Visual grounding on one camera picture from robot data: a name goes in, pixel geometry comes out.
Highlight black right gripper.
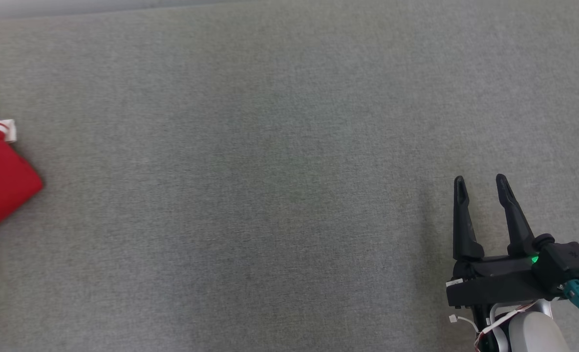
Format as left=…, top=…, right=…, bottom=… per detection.
left=446, top=173, right=547, bottom=308

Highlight white and red thin wires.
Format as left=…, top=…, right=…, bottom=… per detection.
left=448, top=302, right=539, bottom=351

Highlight red basketball jersey white trim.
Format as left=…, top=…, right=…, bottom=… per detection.
left=0, top=113, right=44, bottom=247

